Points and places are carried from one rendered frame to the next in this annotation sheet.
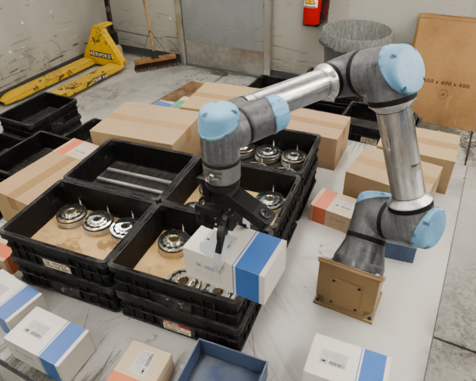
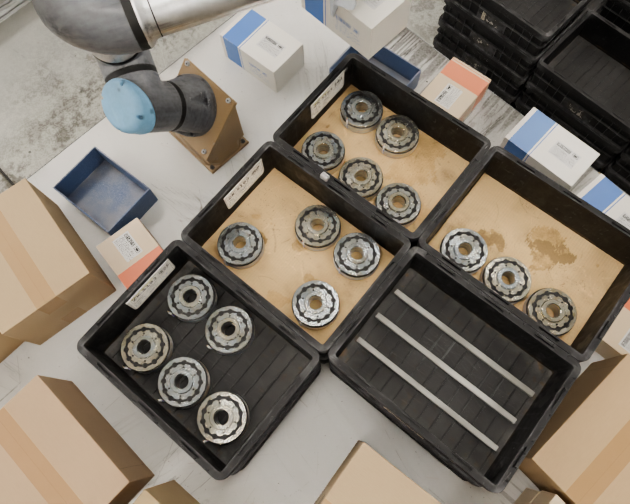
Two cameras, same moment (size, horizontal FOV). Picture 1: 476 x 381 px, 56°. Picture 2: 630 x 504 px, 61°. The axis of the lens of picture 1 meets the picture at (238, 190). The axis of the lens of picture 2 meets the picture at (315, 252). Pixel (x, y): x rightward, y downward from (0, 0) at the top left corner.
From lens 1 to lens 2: 1.57 m
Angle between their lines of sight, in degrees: 71
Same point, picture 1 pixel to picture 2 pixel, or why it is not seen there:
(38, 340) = (560, 140)
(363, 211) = (157, 92)
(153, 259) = (428, 194)
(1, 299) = (619, 208)
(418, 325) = not seen: hidden behind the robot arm
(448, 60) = not seen: outside the picture
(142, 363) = (448, 95)
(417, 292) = not seen: hidden behind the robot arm
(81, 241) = (527, 258)
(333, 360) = (271, 45)
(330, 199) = (137, 266)
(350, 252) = (199, 88)
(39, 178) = (629, 438)
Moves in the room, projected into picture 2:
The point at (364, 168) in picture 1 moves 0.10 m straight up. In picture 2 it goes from (55, 270) to (31, 256)
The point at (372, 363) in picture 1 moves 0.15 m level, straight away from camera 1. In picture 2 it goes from (239, 34) to (199, 68)
